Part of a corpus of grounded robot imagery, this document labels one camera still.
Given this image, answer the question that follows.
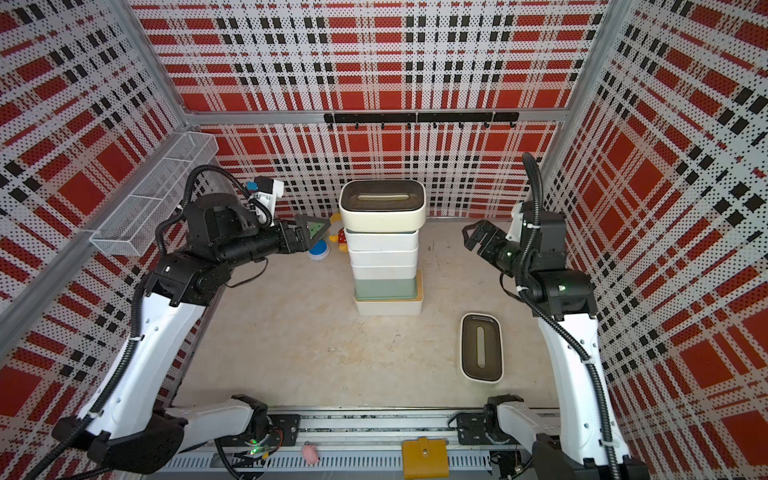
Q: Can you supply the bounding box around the yellow leather wallet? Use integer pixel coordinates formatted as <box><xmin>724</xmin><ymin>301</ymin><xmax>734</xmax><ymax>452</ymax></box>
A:
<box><xmin>401</xmin><ymin>437</ymin><xmax>450</xmax><ymax>480</ymax></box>

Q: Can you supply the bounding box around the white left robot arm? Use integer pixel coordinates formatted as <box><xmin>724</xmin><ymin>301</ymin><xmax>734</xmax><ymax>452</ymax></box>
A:
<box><xmin>26</xmin><ymin>193</ymin><xmax>331</xmax><ymax>479</ymax></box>

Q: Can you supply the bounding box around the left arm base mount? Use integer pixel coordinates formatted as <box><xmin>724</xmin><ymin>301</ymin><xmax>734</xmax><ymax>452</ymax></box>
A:
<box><xmin>220</xmin><ymin>414</ymin><xmax>301</xmax><ymax>451</ymax></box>

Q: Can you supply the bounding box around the mint green square tissue box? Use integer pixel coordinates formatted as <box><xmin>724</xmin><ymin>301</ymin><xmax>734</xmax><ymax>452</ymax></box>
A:
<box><xmin>354</xmin><ymin>277</ymin><xmax>421</xmax><ymax>301</ymax></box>

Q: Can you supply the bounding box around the small pink object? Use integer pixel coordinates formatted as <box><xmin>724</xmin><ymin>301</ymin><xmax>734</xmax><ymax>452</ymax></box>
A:
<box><xmin>301</xmin><ymin>443</ymin><xmax>320</xmax><ymax>466</ymax></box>

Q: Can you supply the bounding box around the white box grey lid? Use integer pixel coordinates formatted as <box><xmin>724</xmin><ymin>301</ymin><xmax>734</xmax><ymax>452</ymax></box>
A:
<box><xmin>344</xmin><ymin>229</ymin><xmax>419</xmax><ymax>252</ymax></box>

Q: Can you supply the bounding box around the white bamboo-lid tissue box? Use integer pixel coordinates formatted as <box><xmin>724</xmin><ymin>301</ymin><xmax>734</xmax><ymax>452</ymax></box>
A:
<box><xmin>351</xmin><ymin>264</ymin><xmax>418</xmax><ymax>280</ymax></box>
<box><xmin>355</xmin><ymin>283</ymin><xmax>424</xmax><ymax>316</ymax></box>

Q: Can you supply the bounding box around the black hook rail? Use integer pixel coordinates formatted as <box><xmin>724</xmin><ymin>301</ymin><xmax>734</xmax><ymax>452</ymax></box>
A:
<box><xmin>323</xmin><ymin>111</ymin><xmax>520</xmax><ymax>128</ymax></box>

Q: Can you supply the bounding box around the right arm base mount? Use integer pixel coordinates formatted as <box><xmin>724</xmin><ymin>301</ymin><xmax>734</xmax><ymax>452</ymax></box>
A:
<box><xmin>451</xmin><ymin>412</ymin><xmax>512</xmax><ymax>446</ymax></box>

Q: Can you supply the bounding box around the white bamboo-lid box corner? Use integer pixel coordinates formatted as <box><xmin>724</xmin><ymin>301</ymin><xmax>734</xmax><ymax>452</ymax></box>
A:
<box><xmin>348</xmin><ymin>248</ymin><xmax>418</xmax><ymax>267</ymax></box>

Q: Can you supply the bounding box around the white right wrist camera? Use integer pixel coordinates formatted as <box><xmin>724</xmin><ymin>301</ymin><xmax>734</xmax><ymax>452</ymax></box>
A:
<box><xmin>506</xmin><ymin>202</ymin><xmax>525</xmax><ymax>243</ymax></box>

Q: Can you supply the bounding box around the cream box dark lid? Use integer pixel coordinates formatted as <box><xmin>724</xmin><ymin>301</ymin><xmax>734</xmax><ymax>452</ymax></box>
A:
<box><xmin>458</xmin><ymin>312</ymin><xmax>504</xmax><ymax>384</ymax></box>
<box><xmin>339</xmin><ymin>179</ymin><xmax>427</xmax><ymax>233</ymax></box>

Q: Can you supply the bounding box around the blue and white round button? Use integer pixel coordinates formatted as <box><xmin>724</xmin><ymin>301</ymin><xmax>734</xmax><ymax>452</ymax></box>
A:
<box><xmin>307</xmin><ymin>240</ymin><xmax>330</xmax><ymax>261</ymax></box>

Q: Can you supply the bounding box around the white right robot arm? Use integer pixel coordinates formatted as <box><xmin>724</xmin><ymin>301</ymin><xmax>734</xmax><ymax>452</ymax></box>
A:
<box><xmin>462</xmin><ymin>204</ymin><xmax>650</xmax><ymax>479</ymax></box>

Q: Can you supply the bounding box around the white wire mesh shelf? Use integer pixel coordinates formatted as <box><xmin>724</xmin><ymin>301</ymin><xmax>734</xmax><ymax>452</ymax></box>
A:
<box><xmin>90</xmin><ymin>132</ymin><xmax>218</xmax><ymax>257</ymax></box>

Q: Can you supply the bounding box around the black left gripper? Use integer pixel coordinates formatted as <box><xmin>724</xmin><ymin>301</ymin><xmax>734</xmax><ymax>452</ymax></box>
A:
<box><xmin>217</xmin><ymin>216</ymin><xmax>330</xmax><ymax>271</ymax></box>

